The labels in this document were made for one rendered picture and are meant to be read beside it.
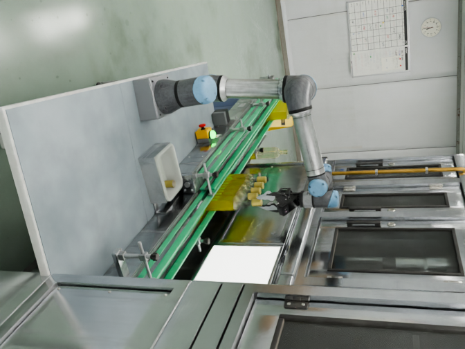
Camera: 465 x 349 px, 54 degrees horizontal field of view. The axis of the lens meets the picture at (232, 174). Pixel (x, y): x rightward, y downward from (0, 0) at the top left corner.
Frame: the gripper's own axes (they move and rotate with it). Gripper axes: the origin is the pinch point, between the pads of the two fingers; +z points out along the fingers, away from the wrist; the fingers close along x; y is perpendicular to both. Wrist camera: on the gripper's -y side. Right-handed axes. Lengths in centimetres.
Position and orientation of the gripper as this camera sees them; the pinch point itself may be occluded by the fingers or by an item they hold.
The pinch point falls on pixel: (259, 202)
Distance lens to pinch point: 212.1
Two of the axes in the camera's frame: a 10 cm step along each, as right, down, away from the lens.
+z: -9.4, 0.4, 3.4
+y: 2.9, -4.4, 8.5
